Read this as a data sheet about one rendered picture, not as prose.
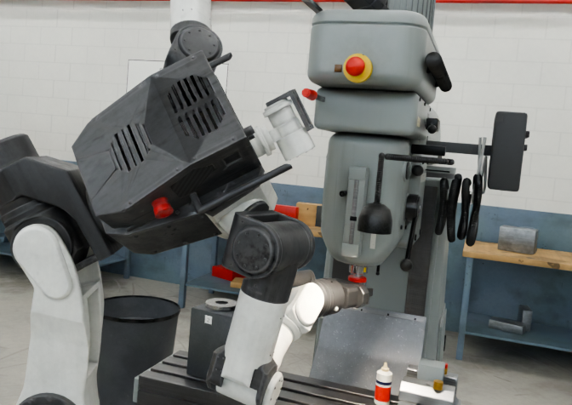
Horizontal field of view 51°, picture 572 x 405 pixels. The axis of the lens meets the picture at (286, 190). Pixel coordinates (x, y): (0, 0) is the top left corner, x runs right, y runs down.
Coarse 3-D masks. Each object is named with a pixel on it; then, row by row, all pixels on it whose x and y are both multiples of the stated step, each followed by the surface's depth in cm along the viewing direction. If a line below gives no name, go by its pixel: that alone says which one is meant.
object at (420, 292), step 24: (432, 168) 188; (432, 192) 180; (432, 216) 180; (432, 240) 181; (336, 264) 191; (384, 264) 186; (432, 264) 182; (384, 288) 187; (408, 288) 184; (432, 288) 184; (408, 312) 184; (432, 312) 184; (432, 336) 185; (312, 360) 204
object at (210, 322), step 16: (208, 304) 161; (224, 304) 166; (192, 320) 162; (208, 320) 159; (224, 320) 157; (192, 336) 162; (208, 336) 159; (224, 336) 157; (192, 352) 162; (208, 352) 160; (192, 368) 162; (208, 368) 160
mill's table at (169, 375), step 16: (176, 352) 179; (160, 368) 165; (176, 368) 166; (144, 384) 159; (160, 384) 158; (176, 384) 156; (192, 384) 157; (288, 384) 162; (304, 384) 165; (320, 384) 164; (336, 384) 165; (144, 400) 159; (160, 400) 158; (176, 400) 156; (192, 400) 156; (208, 400) 154; (224, 400) 152; (288, 400) 153; (304, 400) 153; (320, 400) 154; (336, 400) 155; (352, 400) 155; (368, 400) 156
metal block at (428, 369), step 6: (420, 360) 148; (426, 360) 148; (432, 360) 148; (420, 366) 145; (426, 366) 144; (432, 366) 144; (438, 366) 144; (444, 366) 146; (420, 372) 145; (426, 372) 144; (432, 372) 144; (438, 372) 143; (420, 378) 145; (426, 378) 144; (432, 378) 144; (438, 378) 143
